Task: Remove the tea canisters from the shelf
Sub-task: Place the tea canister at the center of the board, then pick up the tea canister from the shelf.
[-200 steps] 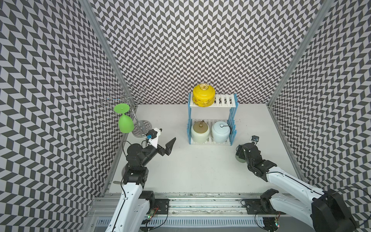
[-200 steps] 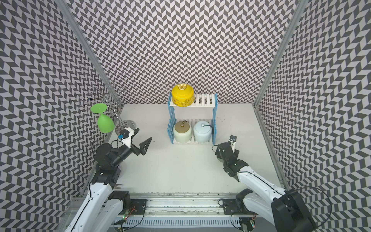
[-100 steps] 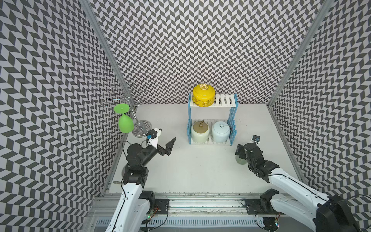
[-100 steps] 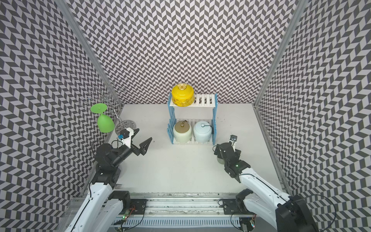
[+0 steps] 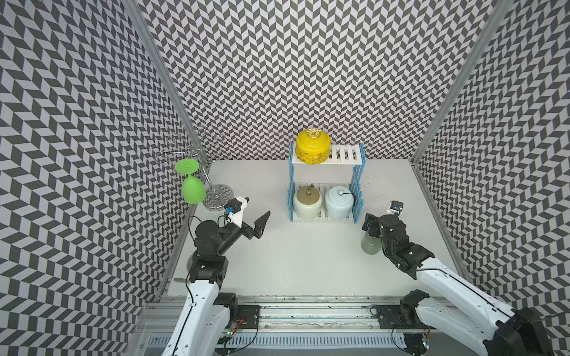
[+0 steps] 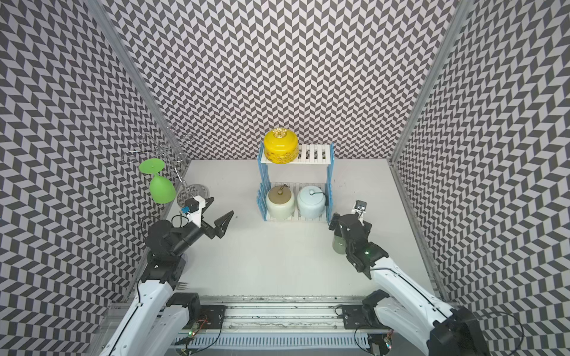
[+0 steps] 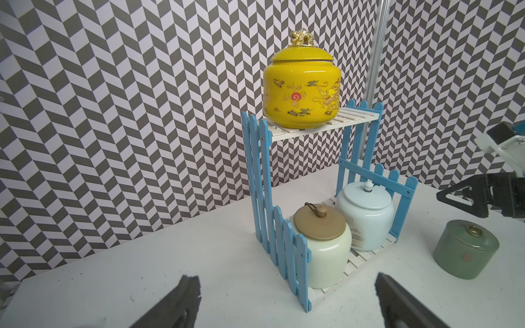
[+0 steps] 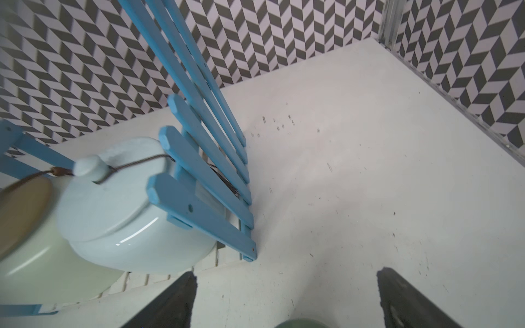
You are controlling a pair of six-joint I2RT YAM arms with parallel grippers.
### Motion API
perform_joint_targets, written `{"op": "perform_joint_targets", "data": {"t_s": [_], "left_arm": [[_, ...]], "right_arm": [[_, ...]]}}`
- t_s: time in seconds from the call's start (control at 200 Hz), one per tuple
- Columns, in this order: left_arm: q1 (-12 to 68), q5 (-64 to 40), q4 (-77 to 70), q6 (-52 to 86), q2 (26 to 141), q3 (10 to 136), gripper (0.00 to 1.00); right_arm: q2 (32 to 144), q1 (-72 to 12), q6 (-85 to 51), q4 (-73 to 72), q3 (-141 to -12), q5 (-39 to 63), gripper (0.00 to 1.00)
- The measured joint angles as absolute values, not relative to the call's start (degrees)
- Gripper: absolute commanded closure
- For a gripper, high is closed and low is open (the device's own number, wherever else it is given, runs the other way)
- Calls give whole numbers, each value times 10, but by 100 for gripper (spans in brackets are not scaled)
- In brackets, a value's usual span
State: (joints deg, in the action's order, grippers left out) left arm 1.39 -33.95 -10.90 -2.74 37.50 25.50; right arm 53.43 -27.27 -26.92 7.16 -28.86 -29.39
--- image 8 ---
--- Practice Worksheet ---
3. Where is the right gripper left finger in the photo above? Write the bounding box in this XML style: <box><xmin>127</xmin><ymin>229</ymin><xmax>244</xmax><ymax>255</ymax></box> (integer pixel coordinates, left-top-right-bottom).
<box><xmin>123</xmin><ymin>271</ymin><xmax>198</xmax><ymax>328</ymax></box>

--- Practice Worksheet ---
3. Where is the blue white slatted shelf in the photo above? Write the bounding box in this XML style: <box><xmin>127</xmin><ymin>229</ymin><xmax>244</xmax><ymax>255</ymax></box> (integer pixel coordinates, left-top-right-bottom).
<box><xmin>1</xmin><ymin>1</ymin><xmax>257</xmax><ymax>317</ymax></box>

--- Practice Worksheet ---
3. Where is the light blue tea canister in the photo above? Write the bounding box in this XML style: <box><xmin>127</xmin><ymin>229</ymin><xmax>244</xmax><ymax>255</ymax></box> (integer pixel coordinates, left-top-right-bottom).
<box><xmin>56</xmin><ymin>137</ymin><xmax>217</xmax><ymax>275</ymax></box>

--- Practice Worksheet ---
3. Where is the green tea canister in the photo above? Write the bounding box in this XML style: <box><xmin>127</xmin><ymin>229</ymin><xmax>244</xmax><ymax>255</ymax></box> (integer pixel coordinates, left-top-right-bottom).
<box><xmin>276</xmin><ymin>318</ymin><xmax>328</xmax><ymax>328</ymax></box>

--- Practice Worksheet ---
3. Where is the cream canister brown lid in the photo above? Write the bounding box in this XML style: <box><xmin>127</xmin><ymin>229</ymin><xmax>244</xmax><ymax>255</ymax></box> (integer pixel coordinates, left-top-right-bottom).
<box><xmin>1</xmin><ymin>176</ymin><xmax>123</xmax><ymax>305</ymax></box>

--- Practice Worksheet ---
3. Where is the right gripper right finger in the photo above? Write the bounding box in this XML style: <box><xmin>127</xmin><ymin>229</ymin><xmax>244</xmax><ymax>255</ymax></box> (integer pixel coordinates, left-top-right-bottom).
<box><xmin>377</xmin><ymin>267</ymin><xmax>460</xmax><ymax>328</ymax></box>

